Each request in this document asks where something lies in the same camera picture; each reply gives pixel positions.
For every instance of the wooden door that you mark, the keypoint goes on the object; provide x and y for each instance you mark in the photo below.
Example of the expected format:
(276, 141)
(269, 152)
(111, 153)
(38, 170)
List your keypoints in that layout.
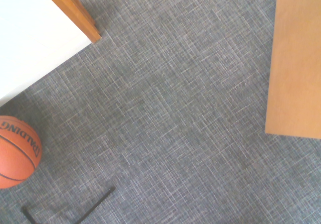
(296, 58)

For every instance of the orange Spalding basketball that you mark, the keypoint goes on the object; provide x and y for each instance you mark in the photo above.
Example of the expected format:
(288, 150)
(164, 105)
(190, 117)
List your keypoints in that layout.
(15, 153)

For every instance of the black camera tripod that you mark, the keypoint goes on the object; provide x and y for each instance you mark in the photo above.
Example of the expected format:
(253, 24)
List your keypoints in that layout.
(82, 210)

